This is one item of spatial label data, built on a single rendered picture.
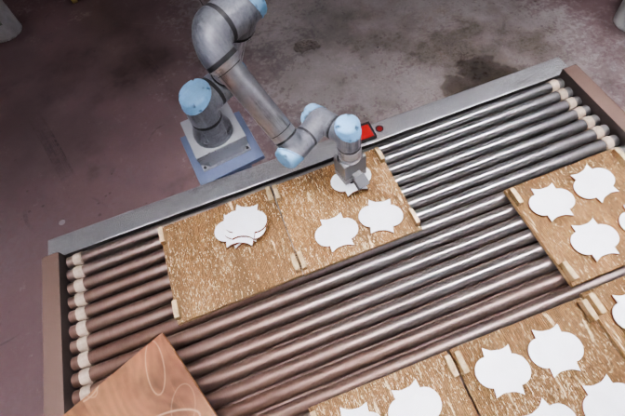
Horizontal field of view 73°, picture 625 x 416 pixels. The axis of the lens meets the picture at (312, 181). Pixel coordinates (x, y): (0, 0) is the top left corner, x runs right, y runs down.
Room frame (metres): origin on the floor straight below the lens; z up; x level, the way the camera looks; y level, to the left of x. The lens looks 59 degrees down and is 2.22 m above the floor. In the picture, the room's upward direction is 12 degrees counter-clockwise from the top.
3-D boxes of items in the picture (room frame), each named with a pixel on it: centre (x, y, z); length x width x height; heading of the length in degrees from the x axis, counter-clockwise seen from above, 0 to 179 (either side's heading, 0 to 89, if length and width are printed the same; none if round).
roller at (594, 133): (0.60, -0.11, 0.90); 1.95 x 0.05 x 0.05; 100
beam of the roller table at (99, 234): (0.92, -0.06, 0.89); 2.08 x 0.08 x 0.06; 100
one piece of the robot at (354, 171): (0.73, -0.14, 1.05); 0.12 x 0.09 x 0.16; 23
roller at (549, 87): (0.85, -0.07, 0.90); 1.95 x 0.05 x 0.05; 100
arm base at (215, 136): (1.08, 0.33, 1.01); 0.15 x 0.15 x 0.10
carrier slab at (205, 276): (0.59, 0.32, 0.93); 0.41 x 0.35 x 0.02; 100
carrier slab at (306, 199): (0.66, -0.09, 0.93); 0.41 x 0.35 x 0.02; 100
